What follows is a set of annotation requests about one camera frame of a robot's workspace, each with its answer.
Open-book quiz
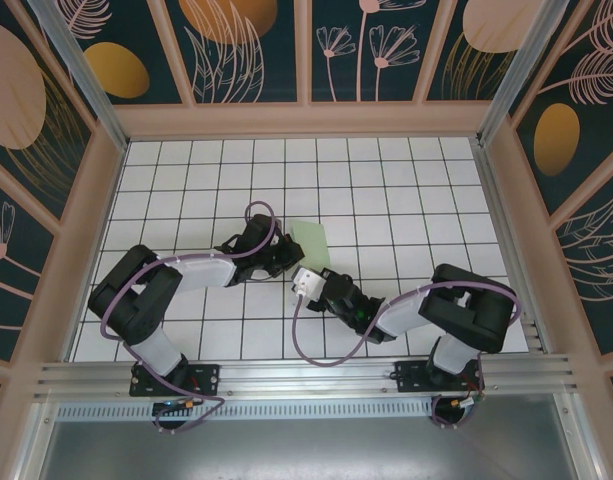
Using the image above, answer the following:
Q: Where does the light green paper sheet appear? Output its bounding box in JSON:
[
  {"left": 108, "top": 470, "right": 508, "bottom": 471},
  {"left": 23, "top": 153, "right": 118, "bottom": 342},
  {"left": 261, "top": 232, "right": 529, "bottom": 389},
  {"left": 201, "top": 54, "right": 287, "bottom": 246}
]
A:
[{"left": 288, "top": 220, "right": 333, "bottom": 274}]

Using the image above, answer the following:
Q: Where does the grey metal sheet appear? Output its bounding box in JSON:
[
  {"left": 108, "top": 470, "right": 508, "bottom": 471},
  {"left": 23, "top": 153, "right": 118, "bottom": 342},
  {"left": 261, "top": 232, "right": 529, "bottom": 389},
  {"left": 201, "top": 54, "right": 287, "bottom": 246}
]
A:
[{"left": 35, "top": 418, "right": 582, "bottom": 480}]

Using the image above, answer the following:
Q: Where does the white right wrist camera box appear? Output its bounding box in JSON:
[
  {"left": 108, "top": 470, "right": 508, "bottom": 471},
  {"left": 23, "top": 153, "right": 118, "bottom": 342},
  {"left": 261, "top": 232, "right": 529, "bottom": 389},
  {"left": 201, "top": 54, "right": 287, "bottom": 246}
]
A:
[{"left": 291, "top": 267, "right": 326, "bottom": 302}]

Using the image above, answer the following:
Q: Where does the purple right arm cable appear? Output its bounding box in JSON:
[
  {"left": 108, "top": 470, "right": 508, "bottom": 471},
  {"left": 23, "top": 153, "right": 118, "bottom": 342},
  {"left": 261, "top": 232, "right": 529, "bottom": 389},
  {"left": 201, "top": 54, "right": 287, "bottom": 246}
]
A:
[{"left": 291, "top": 279, "right": 522, "bottom": 432}]

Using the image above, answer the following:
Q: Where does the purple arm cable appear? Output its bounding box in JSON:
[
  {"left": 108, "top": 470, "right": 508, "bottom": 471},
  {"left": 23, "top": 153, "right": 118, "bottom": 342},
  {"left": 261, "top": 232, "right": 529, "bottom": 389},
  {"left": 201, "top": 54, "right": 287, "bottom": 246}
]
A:
[
  {"left": 291, "top": 279, "right": 522, "bottom": 432},
  {"left": 99, "top": 200, "right": 284, "bottom": 434}
]

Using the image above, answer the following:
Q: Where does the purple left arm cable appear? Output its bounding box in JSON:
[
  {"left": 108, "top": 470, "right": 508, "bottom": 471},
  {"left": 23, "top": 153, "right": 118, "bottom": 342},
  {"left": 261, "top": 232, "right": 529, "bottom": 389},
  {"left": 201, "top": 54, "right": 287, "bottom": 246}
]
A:
[{"left": 99, "top": 200, "right": 284, "bottom": 434}]

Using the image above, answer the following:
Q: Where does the aluminium mounting rail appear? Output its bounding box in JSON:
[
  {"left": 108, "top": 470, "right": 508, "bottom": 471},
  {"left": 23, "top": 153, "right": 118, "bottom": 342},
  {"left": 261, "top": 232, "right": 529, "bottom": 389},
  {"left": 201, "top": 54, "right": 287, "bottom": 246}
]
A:
[{"left": 33, "top": 352, "right": 585, "bottom": 401}]

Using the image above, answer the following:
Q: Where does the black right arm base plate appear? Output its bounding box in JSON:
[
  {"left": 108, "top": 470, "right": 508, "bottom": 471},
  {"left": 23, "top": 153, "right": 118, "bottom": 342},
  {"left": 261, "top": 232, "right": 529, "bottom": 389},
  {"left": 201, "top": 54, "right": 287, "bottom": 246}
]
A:
[{"left": 394, "top": 358, "right": 486, "bottom": 394}]

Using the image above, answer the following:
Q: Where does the slotted grey cable duct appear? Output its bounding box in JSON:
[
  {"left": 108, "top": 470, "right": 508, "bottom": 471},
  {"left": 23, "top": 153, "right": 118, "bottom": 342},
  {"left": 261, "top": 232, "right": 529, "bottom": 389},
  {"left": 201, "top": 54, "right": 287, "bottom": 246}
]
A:
[{"left": 58, "top": 399, "right": 487, "bottom": 422}]

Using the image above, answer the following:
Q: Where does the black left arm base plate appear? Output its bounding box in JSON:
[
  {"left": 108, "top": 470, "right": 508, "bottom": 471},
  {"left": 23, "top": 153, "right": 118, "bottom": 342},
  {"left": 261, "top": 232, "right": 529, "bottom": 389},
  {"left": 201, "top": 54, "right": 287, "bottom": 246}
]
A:
[{"left": 129, "top": 363, "right": 222, "bottom": 398}]

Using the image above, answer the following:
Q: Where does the aluminium side rail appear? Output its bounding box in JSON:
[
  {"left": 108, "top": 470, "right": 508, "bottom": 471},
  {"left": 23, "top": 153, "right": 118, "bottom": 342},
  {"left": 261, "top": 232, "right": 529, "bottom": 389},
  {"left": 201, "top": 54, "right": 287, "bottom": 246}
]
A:
[{"left": 472, "top": 139, "right": 550, "bottom": 354}]

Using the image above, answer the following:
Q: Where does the aluminium frame post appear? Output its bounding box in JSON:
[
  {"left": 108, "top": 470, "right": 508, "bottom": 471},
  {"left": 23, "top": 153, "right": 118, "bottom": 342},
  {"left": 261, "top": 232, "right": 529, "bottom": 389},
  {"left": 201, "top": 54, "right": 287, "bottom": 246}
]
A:
[
  {"left": 28, "top": 0, "right": 131, "bottom": 152},
  {"left": 477, "top": 0, "right": 585, "bottom": 147}
]

